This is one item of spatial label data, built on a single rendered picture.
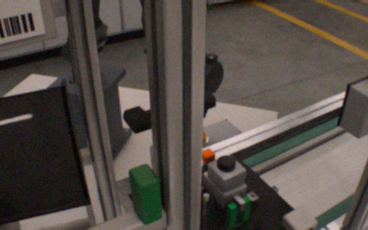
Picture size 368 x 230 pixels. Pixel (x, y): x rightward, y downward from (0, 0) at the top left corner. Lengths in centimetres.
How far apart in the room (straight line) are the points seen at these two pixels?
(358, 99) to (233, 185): 23
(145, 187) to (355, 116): 39
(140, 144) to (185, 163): 79
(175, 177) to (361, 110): 37
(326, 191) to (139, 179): 67
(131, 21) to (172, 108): 364
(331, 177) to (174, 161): 70
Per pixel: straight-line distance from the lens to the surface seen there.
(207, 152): 62
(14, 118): 22
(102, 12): 366
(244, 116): 110
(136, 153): 96
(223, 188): 57
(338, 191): 83
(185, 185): 21
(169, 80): 16
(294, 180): 83
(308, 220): 65
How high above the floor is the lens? 147
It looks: 34 degrees down
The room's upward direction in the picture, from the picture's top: straight up
